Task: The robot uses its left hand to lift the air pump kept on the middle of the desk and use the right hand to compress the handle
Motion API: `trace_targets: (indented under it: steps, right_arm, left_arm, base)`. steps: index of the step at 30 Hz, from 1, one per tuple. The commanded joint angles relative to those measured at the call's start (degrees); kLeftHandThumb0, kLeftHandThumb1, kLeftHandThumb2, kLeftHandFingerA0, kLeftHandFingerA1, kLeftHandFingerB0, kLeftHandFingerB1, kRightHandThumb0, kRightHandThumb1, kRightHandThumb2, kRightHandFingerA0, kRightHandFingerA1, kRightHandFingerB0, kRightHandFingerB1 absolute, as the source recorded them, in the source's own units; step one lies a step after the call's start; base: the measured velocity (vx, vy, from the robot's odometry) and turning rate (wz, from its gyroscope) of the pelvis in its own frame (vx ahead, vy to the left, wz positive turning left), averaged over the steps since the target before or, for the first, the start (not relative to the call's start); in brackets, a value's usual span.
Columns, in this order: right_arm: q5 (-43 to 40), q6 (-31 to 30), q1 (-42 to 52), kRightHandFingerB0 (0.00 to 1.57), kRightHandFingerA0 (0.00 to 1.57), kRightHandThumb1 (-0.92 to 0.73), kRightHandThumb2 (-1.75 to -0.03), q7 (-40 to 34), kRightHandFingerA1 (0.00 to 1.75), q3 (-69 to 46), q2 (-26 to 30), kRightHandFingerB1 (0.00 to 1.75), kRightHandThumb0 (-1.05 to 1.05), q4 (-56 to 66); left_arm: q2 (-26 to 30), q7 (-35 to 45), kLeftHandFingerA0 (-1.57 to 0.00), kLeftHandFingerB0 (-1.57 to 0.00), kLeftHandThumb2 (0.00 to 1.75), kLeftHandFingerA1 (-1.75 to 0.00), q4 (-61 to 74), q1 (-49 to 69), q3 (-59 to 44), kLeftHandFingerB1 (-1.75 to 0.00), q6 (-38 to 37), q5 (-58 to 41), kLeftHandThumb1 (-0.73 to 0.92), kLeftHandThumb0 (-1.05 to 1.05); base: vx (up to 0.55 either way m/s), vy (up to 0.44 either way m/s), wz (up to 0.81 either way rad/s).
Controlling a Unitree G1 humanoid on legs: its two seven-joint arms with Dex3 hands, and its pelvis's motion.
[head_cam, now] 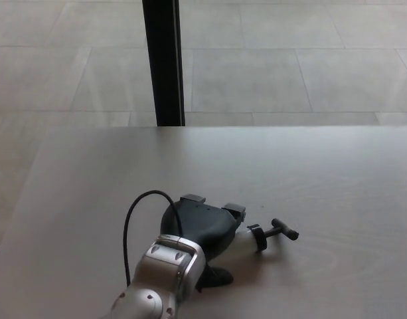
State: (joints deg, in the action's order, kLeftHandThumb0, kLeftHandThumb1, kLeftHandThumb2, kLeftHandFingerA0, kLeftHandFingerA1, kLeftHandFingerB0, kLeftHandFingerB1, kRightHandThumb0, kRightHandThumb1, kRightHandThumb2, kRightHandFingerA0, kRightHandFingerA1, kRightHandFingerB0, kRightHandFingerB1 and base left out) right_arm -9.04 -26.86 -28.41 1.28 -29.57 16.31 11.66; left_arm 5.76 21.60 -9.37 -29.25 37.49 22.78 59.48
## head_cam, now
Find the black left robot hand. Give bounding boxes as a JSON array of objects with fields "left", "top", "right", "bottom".
[{"left": 158, "top": 193, "right": 247, "bottom": 293}]

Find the white air pump black handle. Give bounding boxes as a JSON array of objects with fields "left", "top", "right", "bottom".
[{"left": 234, "top": 217, "right": 299, "bottom": 255}]

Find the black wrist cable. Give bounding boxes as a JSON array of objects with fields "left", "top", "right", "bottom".
[{"left": 123, "top": 189, "right": 185, "bottom": 287}]

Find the black vertical post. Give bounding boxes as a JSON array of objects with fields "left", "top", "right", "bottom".
[{"left": 141, "top": 0, "right": 186, "bottom": 128}]

